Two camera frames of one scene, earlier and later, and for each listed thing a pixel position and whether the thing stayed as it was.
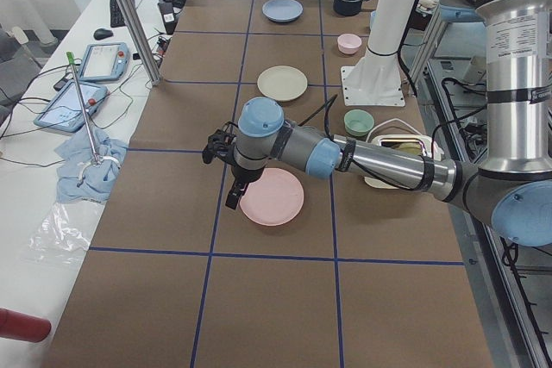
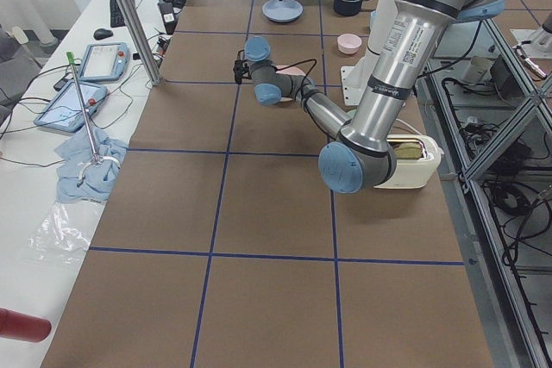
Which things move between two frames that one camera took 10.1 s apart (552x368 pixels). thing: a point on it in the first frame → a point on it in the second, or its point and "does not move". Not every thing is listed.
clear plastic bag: (55, 239) does not move
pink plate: (274, 198) → (290, 71)
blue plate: (282, 9) does not move
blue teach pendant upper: (105, 62) does not move
